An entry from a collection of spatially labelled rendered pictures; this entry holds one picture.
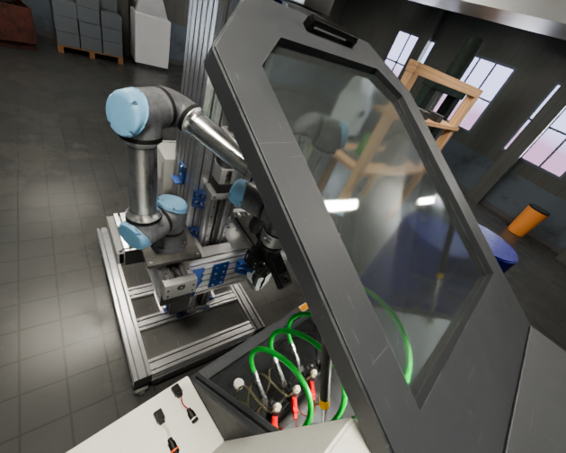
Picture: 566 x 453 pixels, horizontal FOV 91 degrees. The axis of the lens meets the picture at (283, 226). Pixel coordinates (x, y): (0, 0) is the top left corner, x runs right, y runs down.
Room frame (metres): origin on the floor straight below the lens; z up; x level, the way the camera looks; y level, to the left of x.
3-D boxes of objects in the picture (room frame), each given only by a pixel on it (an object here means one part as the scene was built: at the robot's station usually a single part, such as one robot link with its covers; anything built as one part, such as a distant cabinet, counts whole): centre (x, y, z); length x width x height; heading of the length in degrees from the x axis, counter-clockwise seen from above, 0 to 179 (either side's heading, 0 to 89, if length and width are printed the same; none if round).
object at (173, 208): (0.83, 0.44, 1.20); 0.13 x 0.12 x 0.14; 169
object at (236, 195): (0.66, 0.11, 1.54); 0.11 x 0.11 x 0.08; 79
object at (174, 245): (0.84, 0.44, 1.09); 0.15 x 0.15 x 0.10
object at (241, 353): (0.68, -0.11, 0.87); 0.62 x 0.04 x 0.16; 146
